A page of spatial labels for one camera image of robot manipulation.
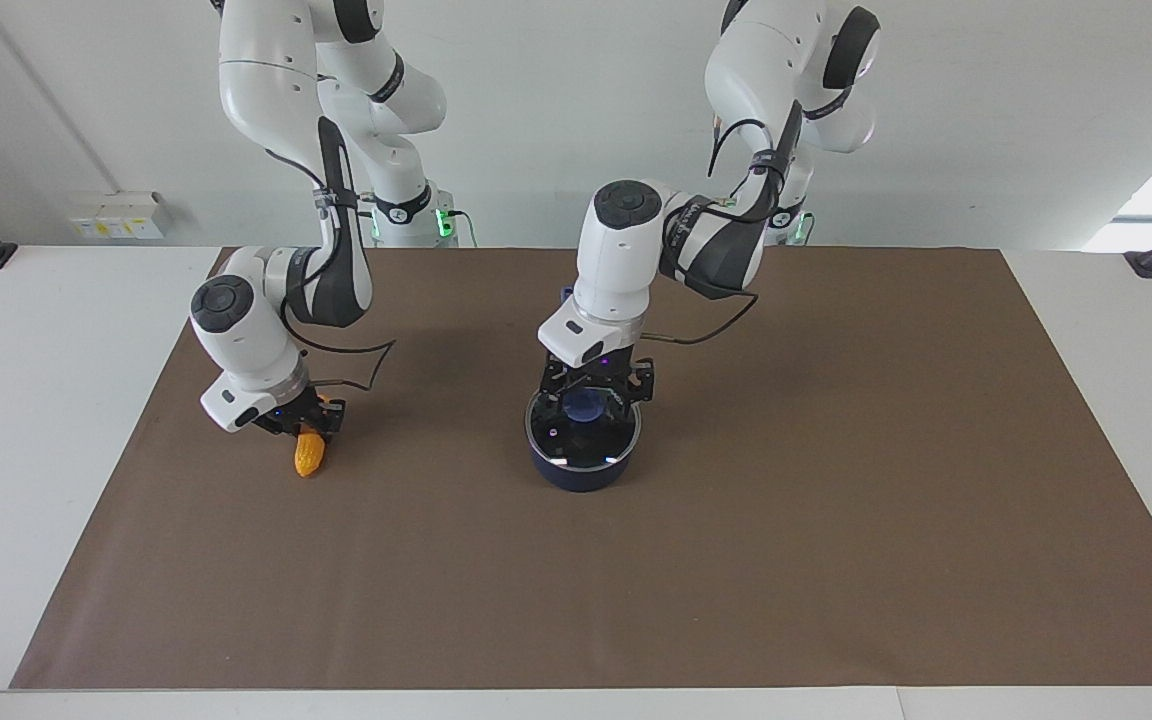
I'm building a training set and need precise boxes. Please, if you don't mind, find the yellow toy corn cob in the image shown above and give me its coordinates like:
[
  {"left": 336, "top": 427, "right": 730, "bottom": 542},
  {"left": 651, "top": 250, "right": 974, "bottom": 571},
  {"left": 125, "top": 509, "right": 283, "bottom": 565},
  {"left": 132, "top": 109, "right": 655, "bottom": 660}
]
[{"left": 294, "top": 425, "right": 329, "bottom": 478}]

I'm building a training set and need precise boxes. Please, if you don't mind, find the glass lid with purple knob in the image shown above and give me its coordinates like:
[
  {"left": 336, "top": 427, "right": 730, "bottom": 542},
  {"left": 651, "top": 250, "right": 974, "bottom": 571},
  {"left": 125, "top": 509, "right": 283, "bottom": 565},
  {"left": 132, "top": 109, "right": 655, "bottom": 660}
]
[{"left": 526, "top": 388, "right": 642, "bottom": 469}]

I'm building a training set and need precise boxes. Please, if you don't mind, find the brown table mat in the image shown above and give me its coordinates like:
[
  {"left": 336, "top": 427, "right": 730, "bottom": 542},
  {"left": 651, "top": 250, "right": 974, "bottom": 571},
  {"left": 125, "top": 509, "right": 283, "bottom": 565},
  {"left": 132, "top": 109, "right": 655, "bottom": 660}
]
[{"left": 11, "top": 247, "right": 1152, "bottom": 689}]

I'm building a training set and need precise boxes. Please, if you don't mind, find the black pot with purple handle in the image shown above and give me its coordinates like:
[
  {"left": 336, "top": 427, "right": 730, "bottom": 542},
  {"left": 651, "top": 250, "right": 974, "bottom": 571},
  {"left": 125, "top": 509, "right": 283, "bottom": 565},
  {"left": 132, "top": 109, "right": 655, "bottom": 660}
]
[{"left": 524, "top": 385, "right": 643, "bottom": 494}]

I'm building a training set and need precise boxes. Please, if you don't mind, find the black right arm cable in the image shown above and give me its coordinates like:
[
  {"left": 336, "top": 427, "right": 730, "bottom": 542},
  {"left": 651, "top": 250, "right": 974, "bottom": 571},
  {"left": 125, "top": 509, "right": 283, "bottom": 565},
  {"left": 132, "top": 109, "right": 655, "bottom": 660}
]
[{"left": 266, "top": 118, "right": 397, "bottom": 393}]

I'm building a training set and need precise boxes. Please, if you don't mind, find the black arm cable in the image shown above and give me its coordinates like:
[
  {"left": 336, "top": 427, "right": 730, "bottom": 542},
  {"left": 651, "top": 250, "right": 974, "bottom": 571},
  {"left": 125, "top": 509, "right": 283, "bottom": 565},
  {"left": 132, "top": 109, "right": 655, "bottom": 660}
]
[
  {"left": 651, "top": 100, "right": 802, "bottom": 346},
  {"left": 266, "top": 118, "right": 397, "bottom": 393}
]

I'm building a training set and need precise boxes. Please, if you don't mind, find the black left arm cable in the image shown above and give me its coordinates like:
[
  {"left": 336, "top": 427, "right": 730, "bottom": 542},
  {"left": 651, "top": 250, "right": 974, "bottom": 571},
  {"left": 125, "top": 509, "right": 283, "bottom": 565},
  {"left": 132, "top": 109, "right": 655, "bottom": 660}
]
[{"left": 651, "top": 100, "right": 802, "bottom": 346}]

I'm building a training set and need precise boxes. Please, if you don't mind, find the white wall socket box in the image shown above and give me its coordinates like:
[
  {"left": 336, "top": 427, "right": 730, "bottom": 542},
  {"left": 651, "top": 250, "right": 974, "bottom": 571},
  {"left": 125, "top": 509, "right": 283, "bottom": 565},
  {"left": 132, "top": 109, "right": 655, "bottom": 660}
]
[{"left": 69, "top": 192, "right": 172, "bottom": 241}]

